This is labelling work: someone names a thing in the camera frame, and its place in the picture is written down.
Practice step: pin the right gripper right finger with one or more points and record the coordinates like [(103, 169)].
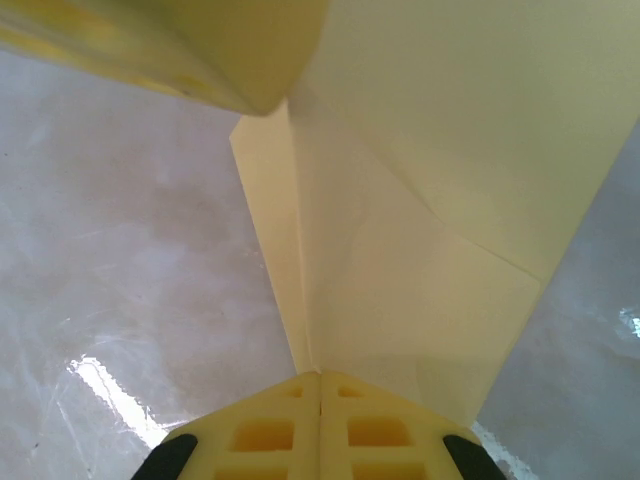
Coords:
[(380, 440)]

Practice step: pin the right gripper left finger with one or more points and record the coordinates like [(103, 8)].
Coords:
[(250, 440)]

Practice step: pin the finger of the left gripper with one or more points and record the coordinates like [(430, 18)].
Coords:
[(150, 35)]

